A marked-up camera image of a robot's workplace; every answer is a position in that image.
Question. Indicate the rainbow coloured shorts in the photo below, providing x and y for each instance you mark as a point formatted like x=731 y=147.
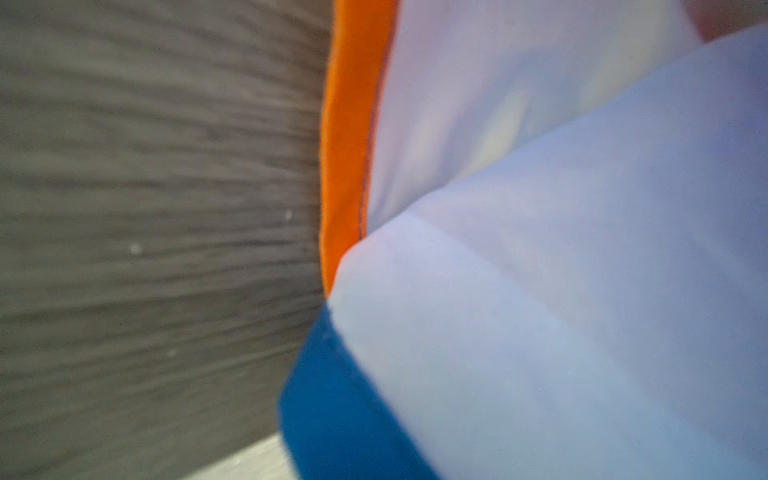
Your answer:
x=543 y=244

